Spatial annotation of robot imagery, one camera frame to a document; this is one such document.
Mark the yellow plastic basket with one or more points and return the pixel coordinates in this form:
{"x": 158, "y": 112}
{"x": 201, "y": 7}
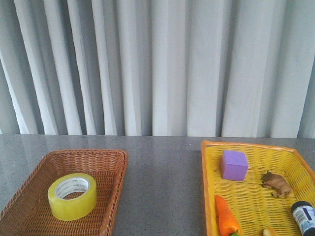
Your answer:
{"x": 253, "y": 205}

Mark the purple foam cube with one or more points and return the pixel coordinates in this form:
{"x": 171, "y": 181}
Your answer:
{"x": 234, "y": 165}

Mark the brown wicker basket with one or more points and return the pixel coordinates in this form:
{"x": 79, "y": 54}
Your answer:
{"x": 28, "y": 212}

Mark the toy bread piece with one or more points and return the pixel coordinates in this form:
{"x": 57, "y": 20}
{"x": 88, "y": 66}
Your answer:
{"x": 269, "y": 231}

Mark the white pleated curtain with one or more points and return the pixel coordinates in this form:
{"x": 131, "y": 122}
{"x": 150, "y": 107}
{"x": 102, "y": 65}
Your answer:
{"x": 210, "y": 68}

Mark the yellow tape roll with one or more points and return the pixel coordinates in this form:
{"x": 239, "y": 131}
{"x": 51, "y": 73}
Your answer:
{"x": 72, "y": 197}

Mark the brown toy animal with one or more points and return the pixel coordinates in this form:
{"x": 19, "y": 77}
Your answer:
{"x": 275, "y": 181}

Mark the orange toy carrot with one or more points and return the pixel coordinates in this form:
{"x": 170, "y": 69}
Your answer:
{"x": 227, "y": 222}

